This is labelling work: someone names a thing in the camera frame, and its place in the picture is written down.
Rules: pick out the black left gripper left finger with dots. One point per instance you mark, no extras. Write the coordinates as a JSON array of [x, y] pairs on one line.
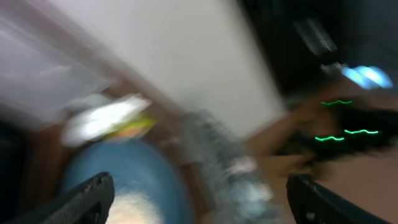
[[88, 203]]

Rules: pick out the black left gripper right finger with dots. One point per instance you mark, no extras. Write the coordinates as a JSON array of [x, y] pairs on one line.
[[312, 203]]

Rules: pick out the pile of white rice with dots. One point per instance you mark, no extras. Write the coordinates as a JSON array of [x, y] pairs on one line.
[[134, 208]]

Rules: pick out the large dark blue bowl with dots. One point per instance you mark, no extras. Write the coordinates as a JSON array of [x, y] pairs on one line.
[[135, 166]]

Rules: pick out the white tissue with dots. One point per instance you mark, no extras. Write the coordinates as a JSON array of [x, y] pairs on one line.
[[96, 122]]

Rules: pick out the green yellow snack wrapper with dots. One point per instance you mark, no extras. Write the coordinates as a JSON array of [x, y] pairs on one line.
[[135, 128]]

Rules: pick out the clear plastic bin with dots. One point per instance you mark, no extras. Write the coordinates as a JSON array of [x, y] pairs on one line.
[[37, 81]]

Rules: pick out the grey dishwasher rack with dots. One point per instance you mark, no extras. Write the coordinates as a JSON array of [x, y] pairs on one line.
[[235, 186]]

